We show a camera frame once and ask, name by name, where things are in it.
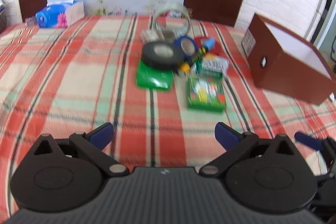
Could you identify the blue pink tissue pack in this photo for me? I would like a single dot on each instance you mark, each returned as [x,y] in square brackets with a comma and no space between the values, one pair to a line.
[60,15]

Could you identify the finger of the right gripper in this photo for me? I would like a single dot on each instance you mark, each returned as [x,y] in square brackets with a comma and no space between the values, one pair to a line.
[325,146]

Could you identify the blue capped black marker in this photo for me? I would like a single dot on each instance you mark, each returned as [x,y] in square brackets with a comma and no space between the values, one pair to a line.
[202,51]

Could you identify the small clear plastic packet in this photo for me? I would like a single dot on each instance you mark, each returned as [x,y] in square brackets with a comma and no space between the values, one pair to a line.
[149,36]

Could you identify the brown cardboard shoe box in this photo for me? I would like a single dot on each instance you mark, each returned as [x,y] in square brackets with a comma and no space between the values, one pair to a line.
[283,62]

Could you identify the green packet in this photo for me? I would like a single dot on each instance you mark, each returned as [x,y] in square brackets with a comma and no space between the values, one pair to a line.
[150,78]

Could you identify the clear packing tape roll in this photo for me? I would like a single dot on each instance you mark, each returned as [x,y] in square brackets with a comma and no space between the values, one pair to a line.
[172,17]

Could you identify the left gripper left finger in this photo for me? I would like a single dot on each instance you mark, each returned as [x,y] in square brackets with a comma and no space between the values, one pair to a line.
[89,147]

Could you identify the black electrical tape roll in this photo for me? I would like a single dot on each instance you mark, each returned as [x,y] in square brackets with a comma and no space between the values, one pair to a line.
[162,56]

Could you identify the green white small box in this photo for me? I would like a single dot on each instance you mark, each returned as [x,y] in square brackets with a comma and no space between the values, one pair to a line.
[212,66]

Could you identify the green colourful card box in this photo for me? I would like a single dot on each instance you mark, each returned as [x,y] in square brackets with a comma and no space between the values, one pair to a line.
[204,93]

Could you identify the red electrical tape roll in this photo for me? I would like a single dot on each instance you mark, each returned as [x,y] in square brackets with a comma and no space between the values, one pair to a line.
[199,40]

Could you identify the blue electrical tape roll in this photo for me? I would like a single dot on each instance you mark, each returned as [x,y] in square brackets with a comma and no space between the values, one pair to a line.
[187,44]

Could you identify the yellow small object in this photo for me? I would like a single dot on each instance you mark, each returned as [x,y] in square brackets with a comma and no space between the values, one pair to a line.
[184,69]

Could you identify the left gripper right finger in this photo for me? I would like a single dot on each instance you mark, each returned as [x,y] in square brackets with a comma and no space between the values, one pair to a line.
[236,145]

